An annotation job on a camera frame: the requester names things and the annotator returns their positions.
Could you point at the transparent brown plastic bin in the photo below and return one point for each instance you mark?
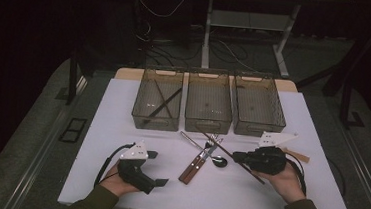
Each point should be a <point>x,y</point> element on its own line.
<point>257,103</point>
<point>147,96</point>
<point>209,99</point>

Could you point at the black stand post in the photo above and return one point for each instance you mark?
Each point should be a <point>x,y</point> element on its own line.
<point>345,103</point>

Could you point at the person's left hand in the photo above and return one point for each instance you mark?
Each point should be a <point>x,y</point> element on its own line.
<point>113,182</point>

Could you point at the black chopstick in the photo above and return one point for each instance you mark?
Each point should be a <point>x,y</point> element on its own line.
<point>168,100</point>

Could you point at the metal floor rail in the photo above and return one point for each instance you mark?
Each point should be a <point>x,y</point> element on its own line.
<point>366,175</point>
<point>47,137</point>

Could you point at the person's right hand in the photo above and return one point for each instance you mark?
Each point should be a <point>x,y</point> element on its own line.
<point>285,186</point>

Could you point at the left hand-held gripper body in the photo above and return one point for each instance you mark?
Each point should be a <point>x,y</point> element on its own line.
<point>132,175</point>

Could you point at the white metal desk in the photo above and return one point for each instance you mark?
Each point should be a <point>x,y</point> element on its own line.
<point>207,36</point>

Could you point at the metal spoon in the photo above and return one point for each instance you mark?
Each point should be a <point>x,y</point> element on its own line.
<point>220,161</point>

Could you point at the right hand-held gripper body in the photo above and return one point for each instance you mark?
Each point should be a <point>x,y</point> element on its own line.
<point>266,161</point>

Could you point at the small wooden spoon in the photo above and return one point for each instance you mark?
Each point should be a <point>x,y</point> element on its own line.
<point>299,156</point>

